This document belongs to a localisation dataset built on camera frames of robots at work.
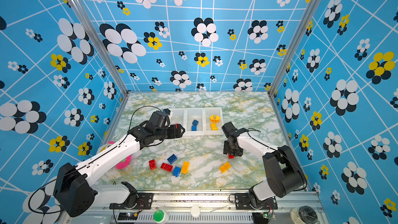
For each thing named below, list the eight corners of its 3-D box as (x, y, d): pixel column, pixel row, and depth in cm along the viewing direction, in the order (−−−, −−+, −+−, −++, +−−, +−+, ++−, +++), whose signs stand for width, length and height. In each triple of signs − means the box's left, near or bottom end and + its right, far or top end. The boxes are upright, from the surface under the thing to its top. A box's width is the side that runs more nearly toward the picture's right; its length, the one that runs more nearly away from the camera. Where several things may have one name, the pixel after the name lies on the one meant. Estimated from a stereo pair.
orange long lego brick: (222, 173, 84) (222, 172, 82) (218, 168, 86) (218, 167, 84) (231, 167, 86) (231, 165, 84) (227, 162, 88) (227, 160, 86)
